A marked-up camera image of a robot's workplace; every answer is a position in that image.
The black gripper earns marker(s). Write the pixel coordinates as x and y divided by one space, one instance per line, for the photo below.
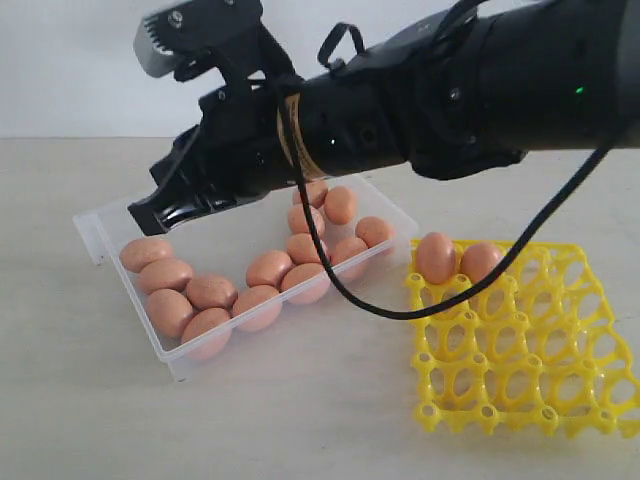
235 154

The brown egg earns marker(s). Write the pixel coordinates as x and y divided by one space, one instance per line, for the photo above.
436 258
301 249
260 298
169 273
211 291
269 269
373 230
479 259
308 281
139 253
169 311
298 224
316 193
340 205

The yellow plastic egg tray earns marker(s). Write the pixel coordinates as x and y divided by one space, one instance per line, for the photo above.
536 348

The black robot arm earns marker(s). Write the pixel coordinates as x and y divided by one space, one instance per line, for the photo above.
452 94

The brown egg top back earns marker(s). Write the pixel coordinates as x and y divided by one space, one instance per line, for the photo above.
316 193

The brown egg front corner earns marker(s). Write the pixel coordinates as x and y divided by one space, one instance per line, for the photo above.
202 323

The brown egg right edge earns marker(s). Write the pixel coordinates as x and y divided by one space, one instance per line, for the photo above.
345 250

